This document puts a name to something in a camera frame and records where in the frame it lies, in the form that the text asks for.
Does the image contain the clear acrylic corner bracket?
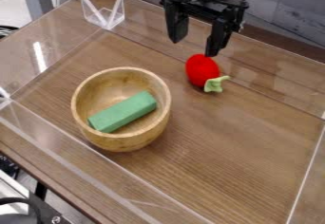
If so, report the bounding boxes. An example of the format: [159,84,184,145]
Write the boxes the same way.
[80,0,126,30]

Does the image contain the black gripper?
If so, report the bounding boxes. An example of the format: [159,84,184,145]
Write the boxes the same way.
[160,0,249,57]

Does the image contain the black cable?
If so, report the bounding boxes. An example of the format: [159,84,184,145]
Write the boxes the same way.
[0,196,43,224]

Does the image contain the green rectangular block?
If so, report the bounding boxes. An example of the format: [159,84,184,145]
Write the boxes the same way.
[87,91,158,133]

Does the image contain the red plush strawberry toy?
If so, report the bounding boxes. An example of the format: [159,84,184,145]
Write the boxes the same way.
[186,54,230,93]

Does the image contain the brown wooden bowl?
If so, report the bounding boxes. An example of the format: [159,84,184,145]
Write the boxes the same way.
[71,66,171,152]

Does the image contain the clear acrylic enclosure wall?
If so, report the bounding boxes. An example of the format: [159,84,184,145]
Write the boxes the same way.
[0,0,325,224]

